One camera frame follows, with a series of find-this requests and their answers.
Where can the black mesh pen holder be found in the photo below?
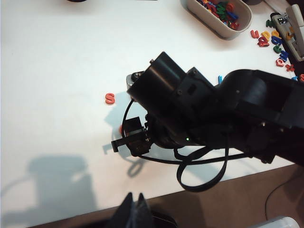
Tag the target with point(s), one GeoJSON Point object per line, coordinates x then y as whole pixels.
{"type": "Point", "coordinates": [76, 1]}

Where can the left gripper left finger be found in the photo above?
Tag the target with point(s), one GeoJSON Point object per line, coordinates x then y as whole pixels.
{"type": "Point", "coordinates": [126, 213]}

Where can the green letter magnet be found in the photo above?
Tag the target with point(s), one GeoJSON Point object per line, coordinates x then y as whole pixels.
{"type": "Point", "coordinates": [269, 22]}
{"type": "Point", "coordinates": [278, 49]}
{"type": "Point", "coordinates": [221, 8]}

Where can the blue letter l magnet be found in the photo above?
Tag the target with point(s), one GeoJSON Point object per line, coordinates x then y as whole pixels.
{"type": "Point", "coordinates": [220, 80]}

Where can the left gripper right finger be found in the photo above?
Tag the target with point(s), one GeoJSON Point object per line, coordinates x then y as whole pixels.
{"type": "Point", "coordinates": [143, 213]}

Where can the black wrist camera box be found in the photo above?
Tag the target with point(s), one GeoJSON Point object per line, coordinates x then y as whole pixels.
{"type": "Point", "coordinates": [133, 126]}

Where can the beige oval tray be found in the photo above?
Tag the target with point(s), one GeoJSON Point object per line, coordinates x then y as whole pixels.
{"type": "Point", "coordinates": [213, 23]}

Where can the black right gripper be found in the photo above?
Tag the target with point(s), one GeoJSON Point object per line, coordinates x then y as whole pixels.
{"type": "Point", "coordinates": [139, 146]}

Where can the beige device with black screen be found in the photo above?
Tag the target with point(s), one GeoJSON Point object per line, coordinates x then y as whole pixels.
{"type": "Point", "coordinates": [297, 35]}

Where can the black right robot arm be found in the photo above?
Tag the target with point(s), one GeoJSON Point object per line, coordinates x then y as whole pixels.
{"type": "Point", "coordinates": [237, 99]}

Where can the light grey rounded housing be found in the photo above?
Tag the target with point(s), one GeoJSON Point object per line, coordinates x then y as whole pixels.
{"type": "Point", "coordinates": [278, 223]}

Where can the yellow letter magnet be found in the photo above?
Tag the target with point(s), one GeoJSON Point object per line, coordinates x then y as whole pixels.
{"type": "Point", "coordinates": [267, 34]}

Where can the red letter s magnet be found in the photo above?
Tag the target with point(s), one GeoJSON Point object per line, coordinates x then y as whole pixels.
{"type": "Point", "coordinates": [110, 98]}

